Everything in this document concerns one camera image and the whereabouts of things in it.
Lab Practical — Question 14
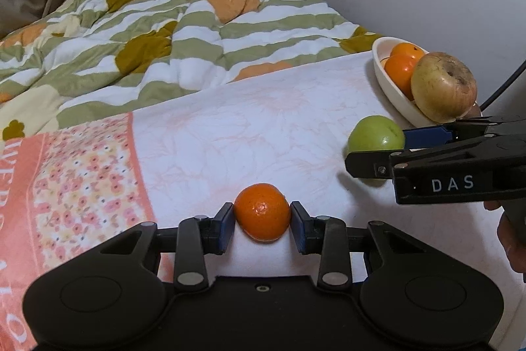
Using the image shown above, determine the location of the large orange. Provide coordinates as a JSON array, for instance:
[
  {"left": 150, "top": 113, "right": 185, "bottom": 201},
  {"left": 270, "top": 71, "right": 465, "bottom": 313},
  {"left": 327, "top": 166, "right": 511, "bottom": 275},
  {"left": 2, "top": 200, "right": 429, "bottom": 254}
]
[{"left": 384, "top": 54, "right": 424, "bottom": 102}]

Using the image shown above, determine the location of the pink floral printed sheet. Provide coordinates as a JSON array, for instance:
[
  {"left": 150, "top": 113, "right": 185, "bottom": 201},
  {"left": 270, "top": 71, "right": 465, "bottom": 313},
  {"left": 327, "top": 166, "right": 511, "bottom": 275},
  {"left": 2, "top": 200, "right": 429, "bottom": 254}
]
[{"left": 0, "top": 51, "right": 526, "bottom": 351}]

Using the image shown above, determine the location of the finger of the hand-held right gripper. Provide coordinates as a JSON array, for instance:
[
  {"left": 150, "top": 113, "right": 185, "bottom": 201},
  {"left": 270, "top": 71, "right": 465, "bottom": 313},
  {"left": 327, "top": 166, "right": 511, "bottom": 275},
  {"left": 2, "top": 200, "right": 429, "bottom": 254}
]
[
  {"left": 345, "top": 133, "right": 526, "bottom": 181},
  {"left": 402, "top": 115, "right": 526, "bottom": 151}
]

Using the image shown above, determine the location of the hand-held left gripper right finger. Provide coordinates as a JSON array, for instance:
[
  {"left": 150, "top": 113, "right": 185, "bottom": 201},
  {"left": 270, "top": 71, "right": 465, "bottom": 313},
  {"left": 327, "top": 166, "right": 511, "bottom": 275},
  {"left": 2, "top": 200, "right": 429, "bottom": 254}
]
[{"left": 290, "top": 201, "right": 427, "bottom": 289}]

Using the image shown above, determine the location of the green striped floral quilt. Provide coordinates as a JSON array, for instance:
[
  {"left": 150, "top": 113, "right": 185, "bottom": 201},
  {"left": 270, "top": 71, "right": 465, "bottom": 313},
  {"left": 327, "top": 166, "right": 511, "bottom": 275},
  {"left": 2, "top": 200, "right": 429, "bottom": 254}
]
[{"left": 0, "top": 0, "right": 385, "bottom": 143}]

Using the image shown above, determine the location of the person's right hand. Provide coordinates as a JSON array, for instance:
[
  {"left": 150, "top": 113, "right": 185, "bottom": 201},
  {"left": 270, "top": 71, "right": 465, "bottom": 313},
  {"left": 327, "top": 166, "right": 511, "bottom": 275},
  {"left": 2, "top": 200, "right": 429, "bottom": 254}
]
[{"left": 484, "top": 200, "right": 526, "bottom": 274}]

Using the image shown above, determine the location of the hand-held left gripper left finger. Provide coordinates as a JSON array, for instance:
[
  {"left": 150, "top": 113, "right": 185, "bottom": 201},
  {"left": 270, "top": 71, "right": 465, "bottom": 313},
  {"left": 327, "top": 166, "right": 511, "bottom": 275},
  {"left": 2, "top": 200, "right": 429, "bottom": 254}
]
[{"left": 99, "top": 202, "right": 236, "bottom": 292}]

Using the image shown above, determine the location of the small mandarin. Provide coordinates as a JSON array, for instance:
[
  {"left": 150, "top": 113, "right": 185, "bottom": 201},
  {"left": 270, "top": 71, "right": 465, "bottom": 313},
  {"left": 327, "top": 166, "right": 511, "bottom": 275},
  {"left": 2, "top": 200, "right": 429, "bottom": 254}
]
[{"left": 234, "top": 183, "right": 292, "bottom": 243}]

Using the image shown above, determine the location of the white oval dish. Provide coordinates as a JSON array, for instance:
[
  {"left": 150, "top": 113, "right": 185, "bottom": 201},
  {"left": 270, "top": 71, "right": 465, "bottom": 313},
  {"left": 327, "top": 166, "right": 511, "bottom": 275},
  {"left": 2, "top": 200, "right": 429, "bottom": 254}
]
[{"left": 371, "top": 36, "right": 484, "bottom": 128}]

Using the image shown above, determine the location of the large yellow-red apple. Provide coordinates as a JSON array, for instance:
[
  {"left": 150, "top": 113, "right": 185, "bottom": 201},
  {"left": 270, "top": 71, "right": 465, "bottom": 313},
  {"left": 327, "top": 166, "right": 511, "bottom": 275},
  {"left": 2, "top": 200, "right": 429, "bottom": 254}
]
[{"left": 410, "top": 52, "right": 478, "bottom": 124}]

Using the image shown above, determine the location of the green apple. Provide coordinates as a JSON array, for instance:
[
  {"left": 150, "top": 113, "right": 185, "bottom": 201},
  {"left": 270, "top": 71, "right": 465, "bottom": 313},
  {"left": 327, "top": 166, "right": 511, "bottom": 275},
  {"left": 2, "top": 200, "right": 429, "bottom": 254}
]
[{"left": 347, "top": 115, "right": 406, "bottom": 188}]

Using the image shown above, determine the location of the black cable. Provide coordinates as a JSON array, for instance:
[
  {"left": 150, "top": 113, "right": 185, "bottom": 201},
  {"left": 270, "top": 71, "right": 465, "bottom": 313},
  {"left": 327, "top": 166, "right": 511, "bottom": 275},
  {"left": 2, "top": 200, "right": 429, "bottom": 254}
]
[{"left": 478, "top": 59, "right": 526, "bottom": 112}]

